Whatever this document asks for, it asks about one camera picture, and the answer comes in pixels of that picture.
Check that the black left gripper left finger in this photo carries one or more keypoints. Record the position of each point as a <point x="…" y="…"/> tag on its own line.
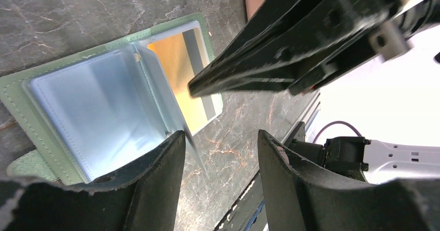
<point x="142" y="195"/>

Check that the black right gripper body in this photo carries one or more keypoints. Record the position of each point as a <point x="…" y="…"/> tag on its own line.
<point x="362" y="30"/>

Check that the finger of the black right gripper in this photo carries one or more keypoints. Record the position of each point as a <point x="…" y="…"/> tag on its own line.
<point x="291" y="44"/>

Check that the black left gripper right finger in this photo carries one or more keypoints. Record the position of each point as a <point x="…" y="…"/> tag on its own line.
<point x="301" y="195"/>

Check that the yellow credit card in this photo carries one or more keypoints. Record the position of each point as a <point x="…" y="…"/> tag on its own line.
<point x="182" y="56"/>

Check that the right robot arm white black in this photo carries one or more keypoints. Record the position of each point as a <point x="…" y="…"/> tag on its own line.
<point x="372" y="161"/>

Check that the aluminium frame rail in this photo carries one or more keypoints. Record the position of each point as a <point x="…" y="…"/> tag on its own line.
<point x="294" y="117"/>

